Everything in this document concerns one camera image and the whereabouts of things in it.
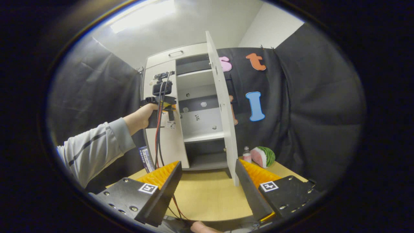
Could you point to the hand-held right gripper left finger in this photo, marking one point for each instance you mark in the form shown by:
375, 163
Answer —
168, 194

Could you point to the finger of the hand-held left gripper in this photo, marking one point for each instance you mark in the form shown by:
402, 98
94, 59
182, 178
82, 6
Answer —
169, 106

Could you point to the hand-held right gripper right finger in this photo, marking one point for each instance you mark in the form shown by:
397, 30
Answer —
249, 191

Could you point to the beige double-door shoe cabinet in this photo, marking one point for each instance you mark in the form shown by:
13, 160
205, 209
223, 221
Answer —
200, 126

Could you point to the beige cabinet drawer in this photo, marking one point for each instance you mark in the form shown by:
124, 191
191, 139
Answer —
190, 53

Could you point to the small pink bottle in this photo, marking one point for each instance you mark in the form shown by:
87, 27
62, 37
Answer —
247, 157

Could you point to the toy watermelon slice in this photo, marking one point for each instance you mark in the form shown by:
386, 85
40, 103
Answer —
263, 156

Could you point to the dark blue book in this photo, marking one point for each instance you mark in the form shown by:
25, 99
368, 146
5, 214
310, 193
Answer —
146, 158

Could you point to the black backdrop cloth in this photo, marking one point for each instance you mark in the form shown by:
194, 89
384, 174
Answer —
307, 113

